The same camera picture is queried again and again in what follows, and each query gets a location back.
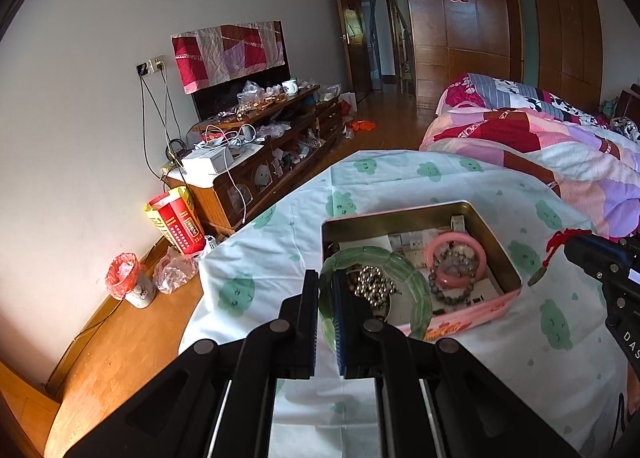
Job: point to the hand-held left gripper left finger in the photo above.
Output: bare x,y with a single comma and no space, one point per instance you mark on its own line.
302,338

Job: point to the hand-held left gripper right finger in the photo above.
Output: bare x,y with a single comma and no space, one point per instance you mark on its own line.
347,338

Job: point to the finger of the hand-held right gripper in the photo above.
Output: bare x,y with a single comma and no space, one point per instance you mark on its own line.
592,255

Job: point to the green jade bangle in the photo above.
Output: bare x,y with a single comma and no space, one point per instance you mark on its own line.
415,288

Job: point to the pink tin box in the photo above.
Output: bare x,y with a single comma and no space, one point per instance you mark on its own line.
460,323

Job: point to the pink bangle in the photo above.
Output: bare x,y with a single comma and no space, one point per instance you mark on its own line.
431,250

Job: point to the person's right forearm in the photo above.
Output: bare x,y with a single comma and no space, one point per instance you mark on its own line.
631,408

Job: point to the cloud print tablecloth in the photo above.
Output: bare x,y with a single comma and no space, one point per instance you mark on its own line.
280,258

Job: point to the pink patchwork quilt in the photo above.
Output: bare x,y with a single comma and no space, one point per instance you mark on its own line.
550,147

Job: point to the clear plastic bag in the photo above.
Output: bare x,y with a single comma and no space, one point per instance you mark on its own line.
175,268

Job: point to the wooden television cabinet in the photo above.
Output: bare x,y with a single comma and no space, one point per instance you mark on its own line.
225,198

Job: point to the red yellow carton box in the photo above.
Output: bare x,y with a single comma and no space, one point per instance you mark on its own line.
177,223

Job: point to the trash bin with red bag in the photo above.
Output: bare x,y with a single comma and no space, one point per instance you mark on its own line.
127,283

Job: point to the white cardboard box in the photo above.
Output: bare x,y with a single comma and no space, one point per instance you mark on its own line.
207,162

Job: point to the orange cloth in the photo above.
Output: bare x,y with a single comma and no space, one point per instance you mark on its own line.
361,125

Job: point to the white shopping bag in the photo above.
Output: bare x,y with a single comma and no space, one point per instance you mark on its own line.
348,103

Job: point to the plastic bag of snacks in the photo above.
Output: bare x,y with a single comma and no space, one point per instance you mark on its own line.
249,96

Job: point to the wooden wardrobe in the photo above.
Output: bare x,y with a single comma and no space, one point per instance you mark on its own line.
475,37

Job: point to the white mug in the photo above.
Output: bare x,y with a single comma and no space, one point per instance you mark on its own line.
290,87

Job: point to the black television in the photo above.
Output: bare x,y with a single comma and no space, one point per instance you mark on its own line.
220,97

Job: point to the wooden door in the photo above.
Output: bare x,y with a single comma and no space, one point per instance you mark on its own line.
355,52

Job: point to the wall power outlet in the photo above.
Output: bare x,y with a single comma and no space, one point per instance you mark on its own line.
150,65

